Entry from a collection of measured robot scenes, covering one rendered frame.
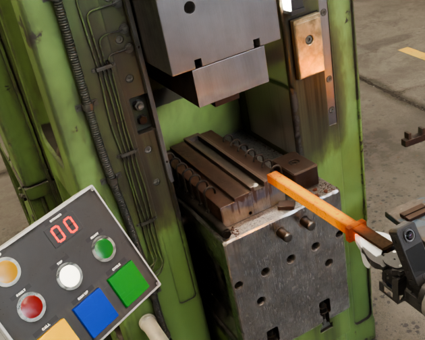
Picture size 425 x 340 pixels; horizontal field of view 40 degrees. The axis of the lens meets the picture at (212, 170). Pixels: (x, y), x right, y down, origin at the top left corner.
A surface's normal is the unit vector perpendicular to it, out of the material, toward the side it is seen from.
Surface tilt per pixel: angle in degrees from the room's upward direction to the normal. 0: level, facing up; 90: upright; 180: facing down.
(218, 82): 90
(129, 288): 60
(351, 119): 90
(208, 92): 90
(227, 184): 0
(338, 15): 90
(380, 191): 0
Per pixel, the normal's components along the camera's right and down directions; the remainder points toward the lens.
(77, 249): 0.60, -0.28
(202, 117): 0.47, 0.36
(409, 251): 0.32, -0.07
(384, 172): -0.18, -0.86
